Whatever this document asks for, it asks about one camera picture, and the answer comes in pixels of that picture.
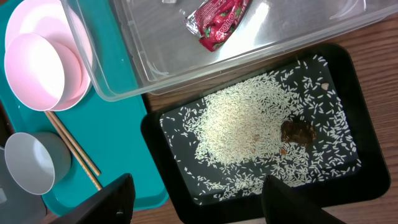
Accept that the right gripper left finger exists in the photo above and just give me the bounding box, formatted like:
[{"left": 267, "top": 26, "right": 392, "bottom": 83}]
[{"left": 51, "top": 173, "right": 136, "bottom": 224}]

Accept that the clear plastic bin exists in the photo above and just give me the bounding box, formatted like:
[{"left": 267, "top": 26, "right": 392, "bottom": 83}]
[{"left": 62, "top": 0, "right": 397, "bottom": 101}]

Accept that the lower wooden chopstick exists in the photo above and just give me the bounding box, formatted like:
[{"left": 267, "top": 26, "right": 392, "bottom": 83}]
[{"left": 44, "top": 111, "right": 103, "bottom": 190}]

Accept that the large white plate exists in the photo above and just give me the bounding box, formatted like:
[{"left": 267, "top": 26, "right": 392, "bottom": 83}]
[{"left": 5, "top": 0, "right": 93, "bottom": 111}]

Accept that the white rice pile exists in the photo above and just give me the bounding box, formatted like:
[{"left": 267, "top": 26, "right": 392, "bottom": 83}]
[{"left": 159, "top": 55, "right": 362, "bottom": 205}]

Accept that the brown food scrap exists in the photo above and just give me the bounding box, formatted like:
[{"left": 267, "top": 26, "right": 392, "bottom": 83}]
[{"left": 280, "top": 121, "right": 317, "bottom": 146}]

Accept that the black waste tray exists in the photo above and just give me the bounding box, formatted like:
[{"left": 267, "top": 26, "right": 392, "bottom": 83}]
[{"left": 141, "top": 44, "right": 391, "bottom": 223}]

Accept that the grey bowl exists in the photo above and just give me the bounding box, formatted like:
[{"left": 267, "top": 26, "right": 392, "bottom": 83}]
[{"left": 4, "top": 132, "right": 72, "bottom": 195}]

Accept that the upper wooden chopstick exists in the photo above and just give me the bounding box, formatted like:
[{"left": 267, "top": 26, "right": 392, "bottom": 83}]
[{"left": 45, "top": 111, "right": 101, "bottom": 176}]

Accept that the red snack wrapper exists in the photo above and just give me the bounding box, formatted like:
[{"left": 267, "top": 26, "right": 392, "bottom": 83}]
[{"left": 184, "top": 0, "right": 251, "bottom": 52}]

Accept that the small white bowl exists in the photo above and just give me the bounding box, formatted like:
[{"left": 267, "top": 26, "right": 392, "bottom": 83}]
[{"left": 4, "top": 33, "right": 82, "bottom": 111}]

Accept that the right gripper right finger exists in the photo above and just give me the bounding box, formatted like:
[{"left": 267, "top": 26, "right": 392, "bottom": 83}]
[{"left": 261, "top": 175, "right": 345, "bottom": 224}]

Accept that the wooden chopstick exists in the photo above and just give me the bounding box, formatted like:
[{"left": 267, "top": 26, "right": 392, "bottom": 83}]
[
  {"left": 44, "top": 111, "right": 103, "bottom": 190},
  {"left": 45, "top": 111, "right": 101, "bottom": 176}
]

